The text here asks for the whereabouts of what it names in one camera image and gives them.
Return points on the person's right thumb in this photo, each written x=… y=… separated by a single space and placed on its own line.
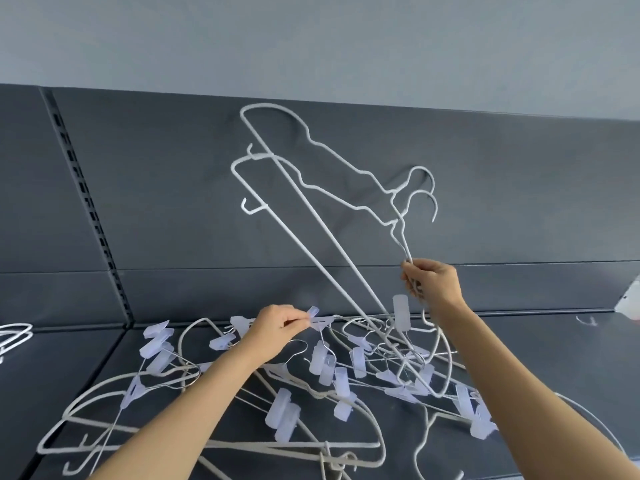
x=421 y=265

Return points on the person's left hand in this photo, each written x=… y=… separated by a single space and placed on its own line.
x=267 y=332

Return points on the person's left thumb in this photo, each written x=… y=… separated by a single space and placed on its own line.
x=296 y=322

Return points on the pile of white clip hangers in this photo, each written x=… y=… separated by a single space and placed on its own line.
x=282 y=414

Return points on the dark grey shelf back panel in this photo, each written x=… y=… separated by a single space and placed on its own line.
x=165 y=204

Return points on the white clipped trouser hanger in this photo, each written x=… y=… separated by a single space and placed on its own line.
x=320 y=322

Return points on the small white hook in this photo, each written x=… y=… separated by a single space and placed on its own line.
x=591 y=323

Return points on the person's right forearm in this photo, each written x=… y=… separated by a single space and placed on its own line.
x=520 y=394

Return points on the person's left forearm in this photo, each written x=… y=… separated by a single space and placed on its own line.
x=180 y=414

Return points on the slotted dark shelf upright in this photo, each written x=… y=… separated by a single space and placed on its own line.
x=85 y=194

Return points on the white plastic object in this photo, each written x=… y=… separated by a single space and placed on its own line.
x=631 y=299

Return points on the person's right hand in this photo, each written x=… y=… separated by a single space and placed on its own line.
x=440 y=287

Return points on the bundle of white hangers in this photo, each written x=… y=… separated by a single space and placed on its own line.
x=17 y=332

